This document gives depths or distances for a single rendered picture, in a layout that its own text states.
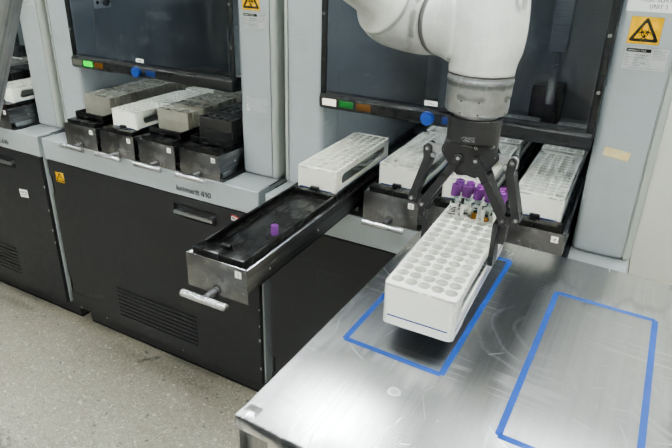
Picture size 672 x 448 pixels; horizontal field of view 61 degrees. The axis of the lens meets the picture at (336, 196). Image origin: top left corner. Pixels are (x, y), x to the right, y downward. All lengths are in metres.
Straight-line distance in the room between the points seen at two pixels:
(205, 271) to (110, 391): 1.05
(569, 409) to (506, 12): 0.49
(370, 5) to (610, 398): 0.59
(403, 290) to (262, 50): 0.87
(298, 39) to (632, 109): 0.74
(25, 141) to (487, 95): 1.65
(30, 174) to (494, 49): 1.71
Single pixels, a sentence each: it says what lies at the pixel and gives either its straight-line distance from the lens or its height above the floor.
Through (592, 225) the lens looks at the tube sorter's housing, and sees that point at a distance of 1.30.
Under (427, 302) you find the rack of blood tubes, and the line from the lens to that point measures 0.76.
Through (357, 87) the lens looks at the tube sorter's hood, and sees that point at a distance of 1.34.
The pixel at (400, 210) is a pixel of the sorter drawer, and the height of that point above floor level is 0.78.
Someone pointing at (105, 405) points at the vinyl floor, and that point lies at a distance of 2.01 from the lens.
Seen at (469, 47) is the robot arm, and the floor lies 1.20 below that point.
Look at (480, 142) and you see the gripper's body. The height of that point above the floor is 1.07.
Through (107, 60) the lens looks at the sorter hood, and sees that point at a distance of 1.83.
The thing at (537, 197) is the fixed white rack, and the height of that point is 0.86.
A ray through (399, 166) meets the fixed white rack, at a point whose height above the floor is 0.87.
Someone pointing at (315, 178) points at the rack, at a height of 0.84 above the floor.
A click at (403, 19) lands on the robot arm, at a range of 0.84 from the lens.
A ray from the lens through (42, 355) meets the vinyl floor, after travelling 2.28.
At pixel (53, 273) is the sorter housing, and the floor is 0.21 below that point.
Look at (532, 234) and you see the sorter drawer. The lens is 1.22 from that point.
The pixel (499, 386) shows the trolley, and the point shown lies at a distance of 0.78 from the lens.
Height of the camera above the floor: 1.32
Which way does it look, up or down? 24 degrees down
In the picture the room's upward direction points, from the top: 2 degrees clockwise
